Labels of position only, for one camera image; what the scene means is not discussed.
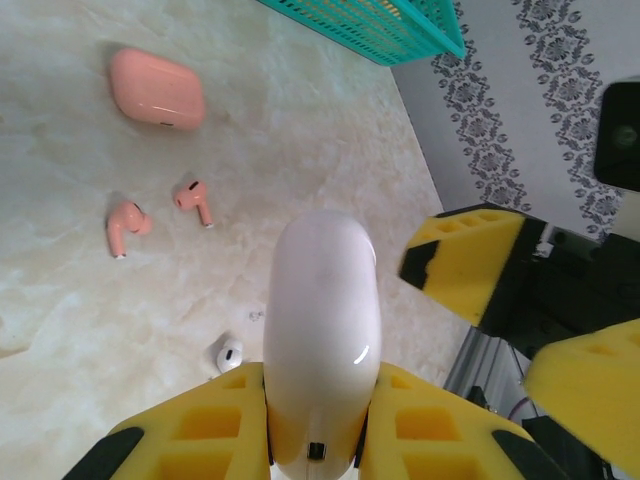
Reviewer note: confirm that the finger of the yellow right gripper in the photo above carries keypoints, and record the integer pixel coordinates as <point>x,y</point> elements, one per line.
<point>595,390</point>
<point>465,260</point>

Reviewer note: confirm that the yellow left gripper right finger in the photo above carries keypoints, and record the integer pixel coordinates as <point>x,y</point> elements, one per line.
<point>425,435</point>

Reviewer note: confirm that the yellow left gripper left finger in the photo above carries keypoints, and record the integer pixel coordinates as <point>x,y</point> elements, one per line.
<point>200,425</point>

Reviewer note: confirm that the white earbud charging case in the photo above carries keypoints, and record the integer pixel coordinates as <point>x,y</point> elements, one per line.
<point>320,300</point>

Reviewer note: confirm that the pink earbud charging case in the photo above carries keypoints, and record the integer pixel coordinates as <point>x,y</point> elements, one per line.
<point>157,90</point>

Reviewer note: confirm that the teal plastic basket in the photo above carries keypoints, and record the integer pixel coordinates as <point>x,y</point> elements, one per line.
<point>350,25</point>

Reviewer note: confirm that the aluminium table side rail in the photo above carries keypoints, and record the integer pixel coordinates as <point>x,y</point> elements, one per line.
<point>475,365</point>

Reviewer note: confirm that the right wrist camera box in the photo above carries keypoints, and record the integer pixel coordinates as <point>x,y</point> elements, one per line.
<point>620,135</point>

